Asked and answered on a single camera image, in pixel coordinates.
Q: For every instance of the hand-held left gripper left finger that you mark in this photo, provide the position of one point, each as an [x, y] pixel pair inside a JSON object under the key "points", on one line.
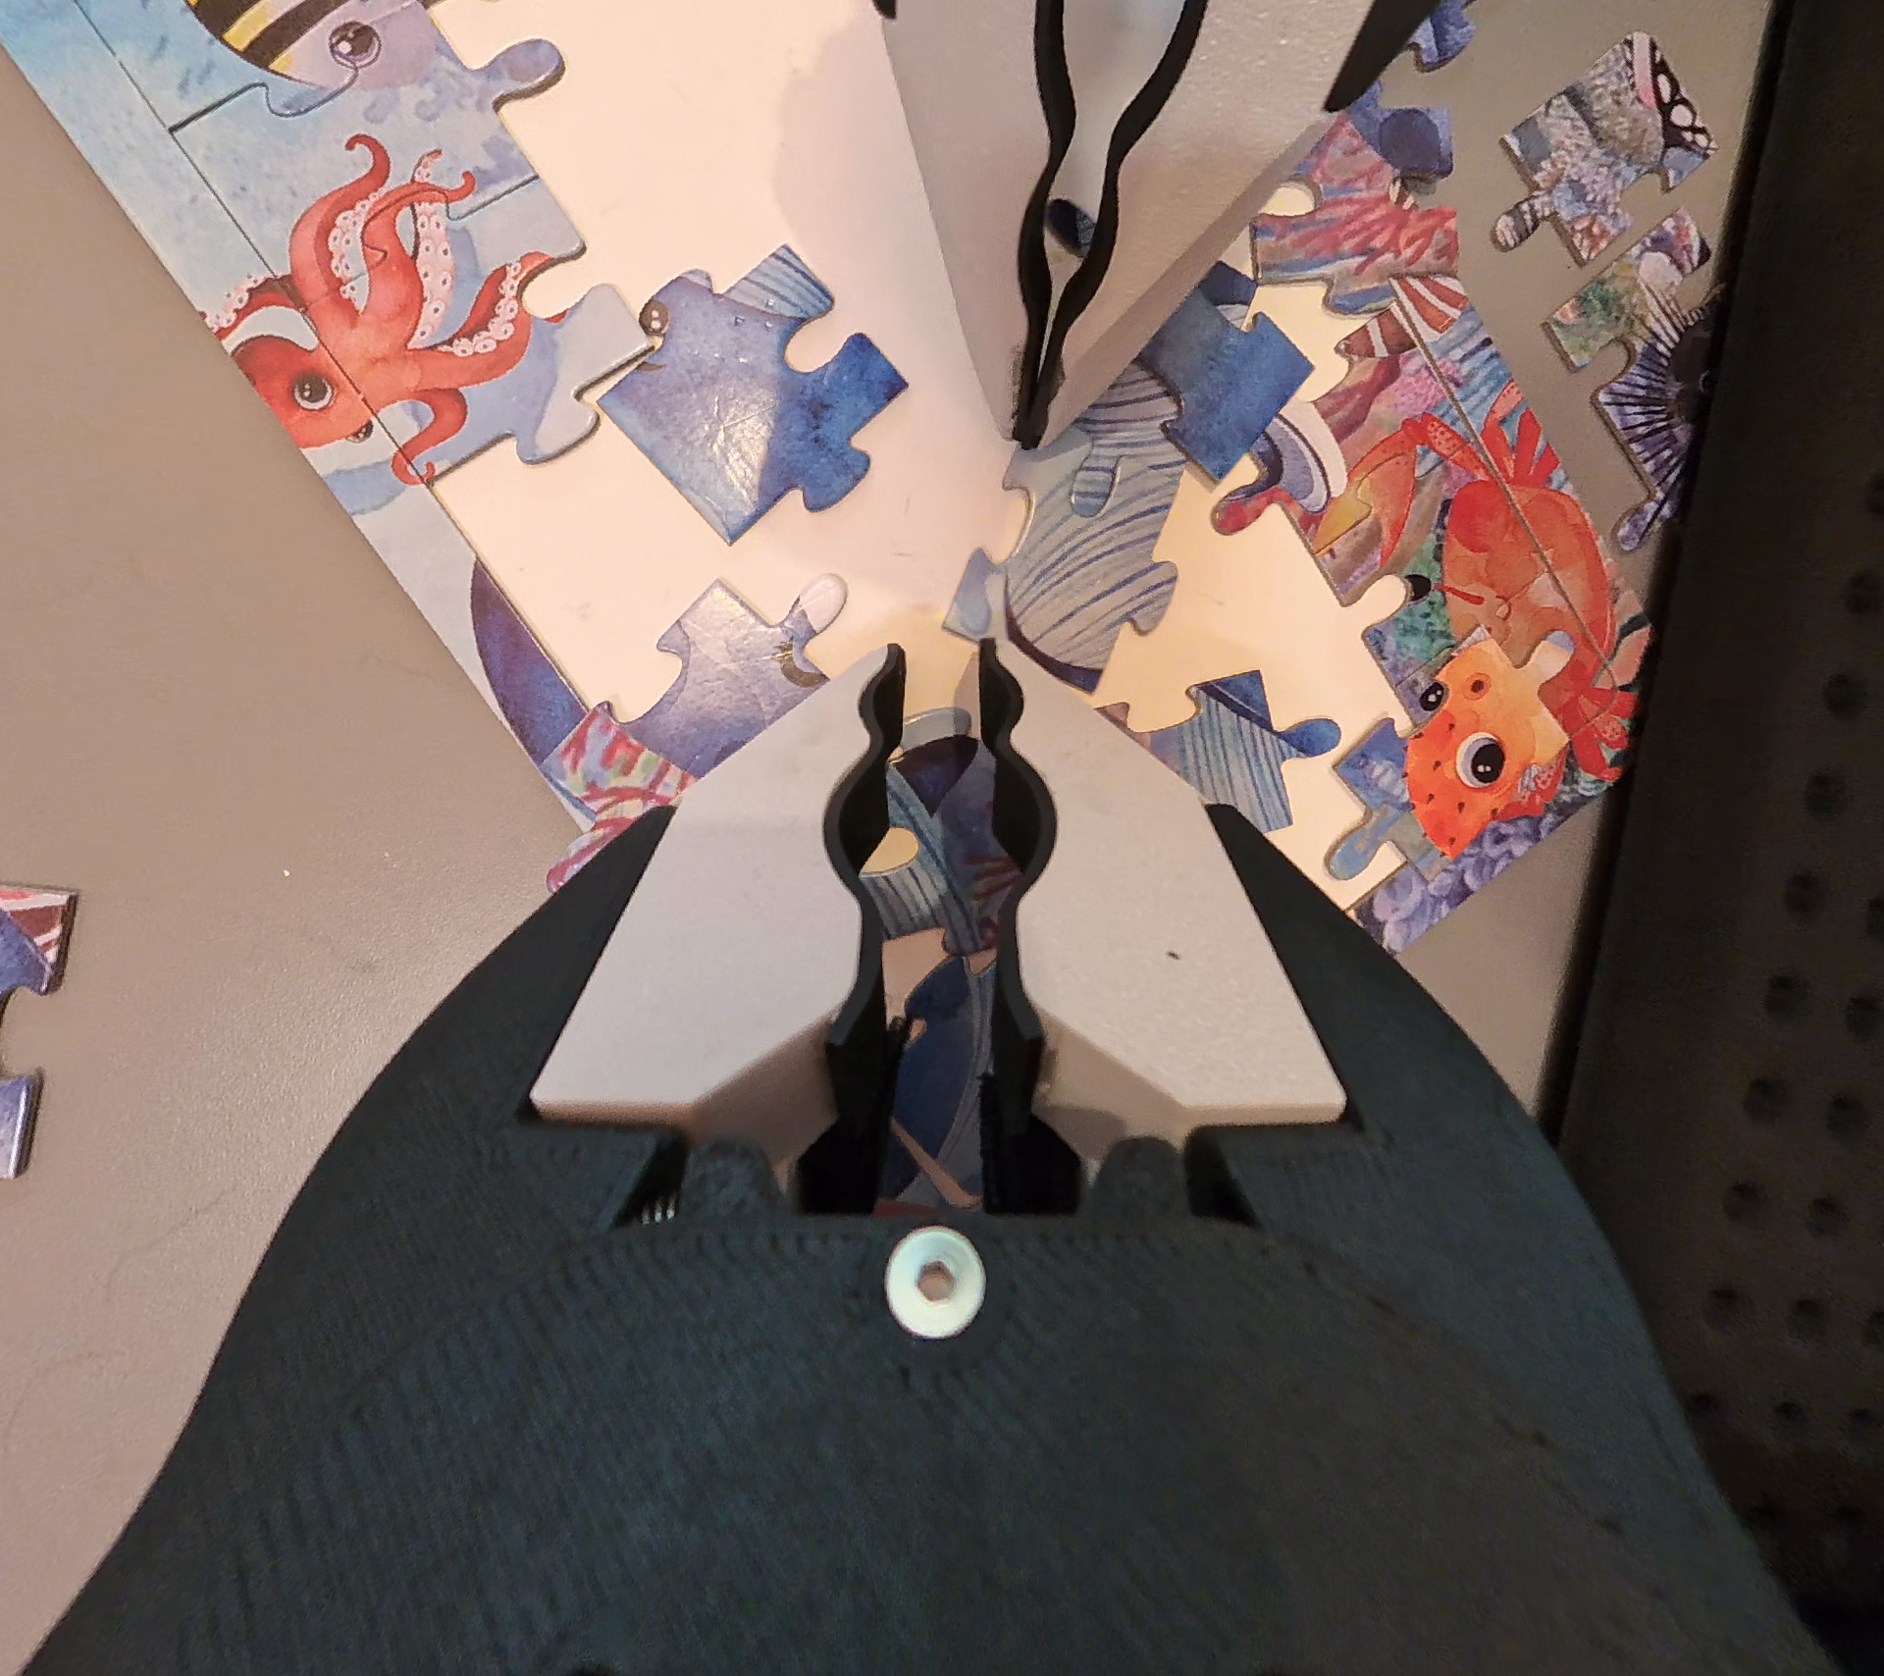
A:
{"points": [[706, 953]]}

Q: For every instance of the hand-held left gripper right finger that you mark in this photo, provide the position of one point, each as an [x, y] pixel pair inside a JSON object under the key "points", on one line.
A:
{"points": [[1177, 953]]}

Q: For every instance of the red coral puzzle piece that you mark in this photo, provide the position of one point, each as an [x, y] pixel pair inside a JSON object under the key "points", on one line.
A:
{"points": [[618, 777]]}

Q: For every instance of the whale eye puzzle piece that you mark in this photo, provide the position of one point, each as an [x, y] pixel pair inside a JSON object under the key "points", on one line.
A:
{"points": [[720, 688]]}

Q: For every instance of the striped dark blue puzzle piece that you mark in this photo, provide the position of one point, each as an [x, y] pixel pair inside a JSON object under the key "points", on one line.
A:
{"points": [[942, 1087]]}

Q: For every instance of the sea print puzzle tray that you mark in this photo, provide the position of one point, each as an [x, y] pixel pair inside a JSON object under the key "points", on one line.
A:
{"points": [[706, 86]]}

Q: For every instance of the pale striped puzzle piece with fin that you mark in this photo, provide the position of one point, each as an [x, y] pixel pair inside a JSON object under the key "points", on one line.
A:
{"points": [[1073, 571]]}

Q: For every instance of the blue watercolour puzzle piece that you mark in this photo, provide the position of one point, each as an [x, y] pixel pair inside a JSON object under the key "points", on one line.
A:
{"points": [[1236, 365]]}

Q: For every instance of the dark blue puzzle piece with eye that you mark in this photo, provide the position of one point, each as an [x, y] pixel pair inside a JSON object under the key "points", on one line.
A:
{"points": [[736, 410]]}

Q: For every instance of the striped puzzle piece with tail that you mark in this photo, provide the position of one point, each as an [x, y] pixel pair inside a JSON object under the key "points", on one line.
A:
{"points": [[1236, 747]]}

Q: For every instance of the red striped shell puzzle piece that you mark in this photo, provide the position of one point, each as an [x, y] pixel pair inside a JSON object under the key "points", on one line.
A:
{"points": [[1368, 233]]}

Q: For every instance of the orange puffer fish puzzle piece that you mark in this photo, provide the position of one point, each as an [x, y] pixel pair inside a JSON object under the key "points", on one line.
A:
{"points": [[1472, 747]]}

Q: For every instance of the purple urchin puzzle piece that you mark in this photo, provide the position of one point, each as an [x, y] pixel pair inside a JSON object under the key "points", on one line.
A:
{"points": [[1648, 380]]}

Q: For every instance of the orange crab puzzle piece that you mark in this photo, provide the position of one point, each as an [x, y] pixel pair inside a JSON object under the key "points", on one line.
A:
{"points": [[1531, 541]]}

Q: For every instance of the puzzle piece with white patch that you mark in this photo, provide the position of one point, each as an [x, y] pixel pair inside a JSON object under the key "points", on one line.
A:
{"points": [[29, 953]]}

